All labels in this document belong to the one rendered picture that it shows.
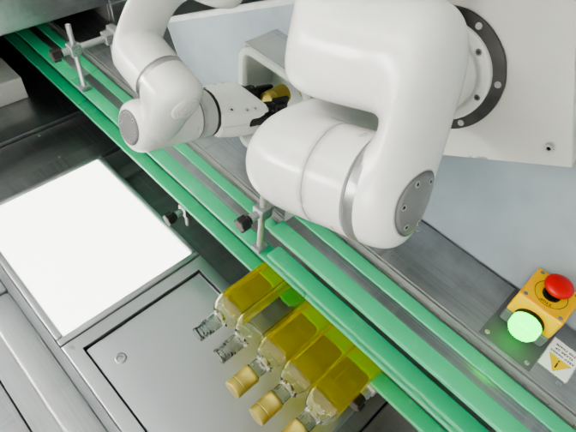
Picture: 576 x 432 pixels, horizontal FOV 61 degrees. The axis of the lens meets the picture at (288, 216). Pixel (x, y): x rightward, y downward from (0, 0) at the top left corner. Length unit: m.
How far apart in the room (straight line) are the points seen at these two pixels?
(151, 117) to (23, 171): 0.83
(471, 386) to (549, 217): 0.26
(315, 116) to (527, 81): 0.28
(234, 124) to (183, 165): 0.34
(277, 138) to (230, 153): 0.66
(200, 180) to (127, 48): 0.44
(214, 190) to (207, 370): 0.36
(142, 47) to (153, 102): 0.07
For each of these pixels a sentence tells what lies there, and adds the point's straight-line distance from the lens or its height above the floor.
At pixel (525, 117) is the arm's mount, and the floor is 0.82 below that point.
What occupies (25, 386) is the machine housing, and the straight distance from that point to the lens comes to 1.09.
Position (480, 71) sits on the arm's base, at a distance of 0.64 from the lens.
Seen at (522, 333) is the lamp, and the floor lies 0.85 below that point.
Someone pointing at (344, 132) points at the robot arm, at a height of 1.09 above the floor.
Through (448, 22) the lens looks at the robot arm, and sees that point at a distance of 0.40.
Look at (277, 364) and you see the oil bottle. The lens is 0.86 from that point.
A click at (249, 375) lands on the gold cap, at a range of 0.85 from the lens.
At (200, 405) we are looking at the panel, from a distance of 0.99.
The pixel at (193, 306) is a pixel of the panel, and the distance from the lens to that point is 1.07.
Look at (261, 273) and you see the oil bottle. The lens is 0.93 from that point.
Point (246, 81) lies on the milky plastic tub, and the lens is 0.96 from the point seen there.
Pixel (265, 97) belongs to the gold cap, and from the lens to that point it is 0.90.
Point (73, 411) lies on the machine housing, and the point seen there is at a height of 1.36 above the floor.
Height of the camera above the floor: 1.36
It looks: 30 degrees down
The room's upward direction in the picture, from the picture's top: 124 degrees counter-clockwise
